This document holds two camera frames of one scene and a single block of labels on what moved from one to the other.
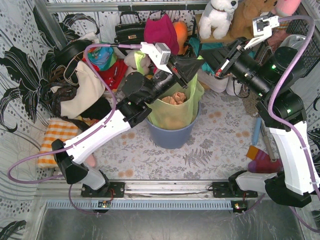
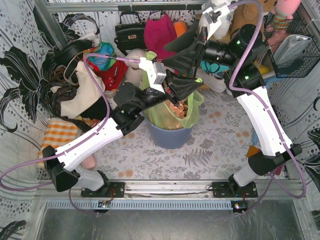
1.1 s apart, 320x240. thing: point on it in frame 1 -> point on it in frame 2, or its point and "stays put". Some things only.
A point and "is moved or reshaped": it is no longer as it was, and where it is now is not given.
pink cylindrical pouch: (90, 160) stays put
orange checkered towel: (58, 128) stays put
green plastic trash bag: (172, 116) is moved or reshaped
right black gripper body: (227, 63) -> (199, 50)
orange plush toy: (181, 29) stays put
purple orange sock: (261, 162) stays put
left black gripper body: (178, 75) -> (167, 89)
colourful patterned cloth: (104, 57) stays put
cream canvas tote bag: (90, 88) stays put
